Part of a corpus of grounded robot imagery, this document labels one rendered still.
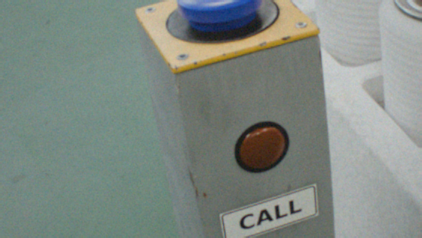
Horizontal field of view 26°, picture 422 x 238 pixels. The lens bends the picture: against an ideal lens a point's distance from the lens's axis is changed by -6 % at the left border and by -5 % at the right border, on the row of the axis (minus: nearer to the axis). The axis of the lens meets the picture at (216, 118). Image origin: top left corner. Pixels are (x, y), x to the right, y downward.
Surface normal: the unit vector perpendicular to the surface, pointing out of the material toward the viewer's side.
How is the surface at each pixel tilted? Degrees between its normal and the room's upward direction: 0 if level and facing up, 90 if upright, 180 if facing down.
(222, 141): 90
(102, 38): 0
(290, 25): 0
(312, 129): 90
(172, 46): 0
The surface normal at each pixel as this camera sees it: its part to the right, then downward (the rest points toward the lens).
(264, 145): 0.31, 0.42
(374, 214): -0.94, 0.28
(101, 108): -0.13, -0.84
